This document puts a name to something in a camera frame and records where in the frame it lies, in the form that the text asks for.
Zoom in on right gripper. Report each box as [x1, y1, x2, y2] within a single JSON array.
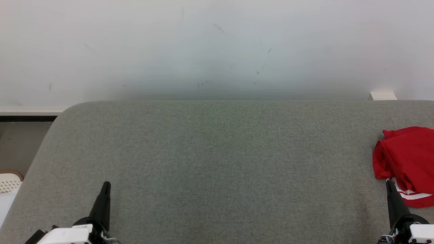
[[377, 180, 434, 244]]

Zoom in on white baseboard strip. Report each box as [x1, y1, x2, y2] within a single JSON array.
[[0, 107, 65, 116]]

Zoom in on grey fabric sofa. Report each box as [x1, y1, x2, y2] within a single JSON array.
[[0, 100, 434, 244]]

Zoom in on white wall box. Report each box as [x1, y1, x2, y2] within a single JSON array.
[[370, 91, 398, 101]]

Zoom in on red basketball jersey white sleeves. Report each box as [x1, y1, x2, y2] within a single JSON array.
[[372, 126, 434, 194]]

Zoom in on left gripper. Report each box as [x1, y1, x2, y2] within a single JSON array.
[[37, 181, 120, 244]]

